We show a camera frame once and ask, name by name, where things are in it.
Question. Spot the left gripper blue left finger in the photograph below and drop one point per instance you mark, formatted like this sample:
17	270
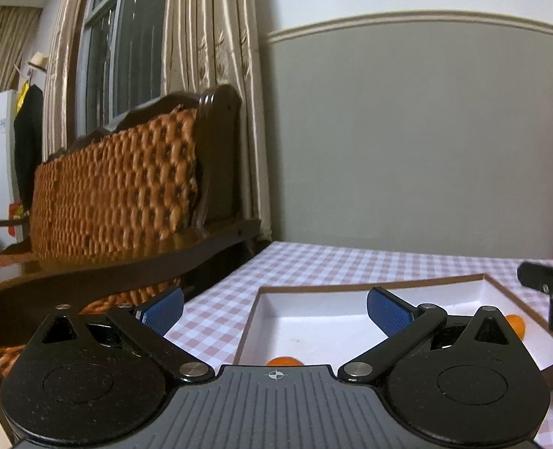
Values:
162	311

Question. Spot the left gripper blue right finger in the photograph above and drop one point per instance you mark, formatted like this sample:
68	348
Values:
389	312

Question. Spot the orange tangerine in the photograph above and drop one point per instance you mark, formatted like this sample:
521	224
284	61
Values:
284	361
518	324

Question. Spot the pink checkered tablecloth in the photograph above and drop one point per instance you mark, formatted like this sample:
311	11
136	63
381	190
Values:
213	321

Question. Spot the white shallow cardboard box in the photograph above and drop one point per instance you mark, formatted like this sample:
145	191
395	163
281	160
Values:
329	325

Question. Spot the orange woven chair cushion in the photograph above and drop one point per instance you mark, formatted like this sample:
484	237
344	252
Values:
128	190

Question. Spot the dark wooden armchair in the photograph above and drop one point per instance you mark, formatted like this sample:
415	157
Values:
31	287

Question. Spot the black hanging coat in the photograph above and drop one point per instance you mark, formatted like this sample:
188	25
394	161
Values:
28	127

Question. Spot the yellow hanging garment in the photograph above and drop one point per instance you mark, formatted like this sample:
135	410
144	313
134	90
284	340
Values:
21	95

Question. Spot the glass window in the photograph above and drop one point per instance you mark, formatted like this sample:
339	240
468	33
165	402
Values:
119	64

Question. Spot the straw hat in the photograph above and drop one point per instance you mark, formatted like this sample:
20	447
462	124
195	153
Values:
39	61

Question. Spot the beige striped curtain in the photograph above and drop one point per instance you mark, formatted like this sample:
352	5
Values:
211	42

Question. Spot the far beige curtain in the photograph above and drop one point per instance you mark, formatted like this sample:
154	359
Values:
17	25

